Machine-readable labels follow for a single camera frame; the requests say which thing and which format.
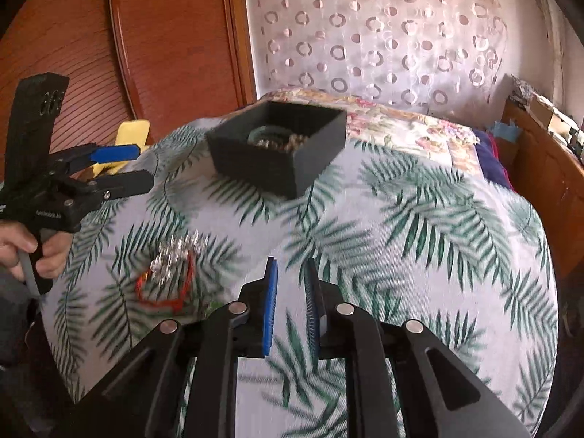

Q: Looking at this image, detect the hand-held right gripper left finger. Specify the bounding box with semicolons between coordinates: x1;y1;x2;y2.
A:
75;257;280;438

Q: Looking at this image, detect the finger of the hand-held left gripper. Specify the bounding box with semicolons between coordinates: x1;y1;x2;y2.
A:
68;170;155;202
49;143;142;176

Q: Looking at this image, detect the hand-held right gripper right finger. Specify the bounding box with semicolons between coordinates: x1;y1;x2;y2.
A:
303;258;533;438

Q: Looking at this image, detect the clear crystal bead bracelet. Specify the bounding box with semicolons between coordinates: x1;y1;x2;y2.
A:
150;231;207;284

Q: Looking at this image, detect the red string bracelet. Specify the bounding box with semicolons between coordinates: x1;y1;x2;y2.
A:
135;255;195;312

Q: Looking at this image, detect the black box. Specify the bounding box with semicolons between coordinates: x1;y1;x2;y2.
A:
205;100;348;200

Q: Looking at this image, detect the pale green jade bangle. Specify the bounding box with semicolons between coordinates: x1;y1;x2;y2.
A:
247;124;293;147

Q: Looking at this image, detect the brown wooden bead bracelet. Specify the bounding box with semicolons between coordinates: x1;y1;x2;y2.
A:
279;134;316;152

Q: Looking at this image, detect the person's left hand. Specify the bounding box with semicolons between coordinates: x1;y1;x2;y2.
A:
0;221;69;281

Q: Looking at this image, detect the yellow plush toy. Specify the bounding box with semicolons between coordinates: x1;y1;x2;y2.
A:
86;119;151;180

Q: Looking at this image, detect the leaf print bed sheet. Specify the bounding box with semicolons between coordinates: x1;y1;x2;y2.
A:
41;116;560;438

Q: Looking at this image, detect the brown wooden wardrobe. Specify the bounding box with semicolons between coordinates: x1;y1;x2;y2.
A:
0;0;257;184

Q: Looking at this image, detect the floral quilt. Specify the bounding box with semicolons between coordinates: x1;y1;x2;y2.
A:
257;89;485;177

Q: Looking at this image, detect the navy blue blanket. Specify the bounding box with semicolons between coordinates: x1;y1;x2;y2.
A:
471;129;512;189

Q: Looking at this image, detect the red blanket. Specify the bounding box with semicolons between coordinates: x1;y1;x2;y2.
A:
487;134;518;191

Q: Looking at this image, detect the blue paper bag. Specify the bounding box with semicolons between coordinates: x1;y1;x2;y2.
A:
489;118;524;143

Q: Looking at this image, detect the wooden side cabinet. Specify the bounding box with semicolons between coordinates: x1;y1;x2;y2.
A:
499;99;584;280

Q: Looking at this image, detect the circle pattern sheer cloth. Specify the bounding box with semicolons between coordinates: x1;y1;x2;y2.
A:
241;0;510;118

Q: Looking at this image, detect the cardboard box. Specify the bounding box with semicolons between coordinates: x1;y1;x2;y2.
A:
528;95;567;134

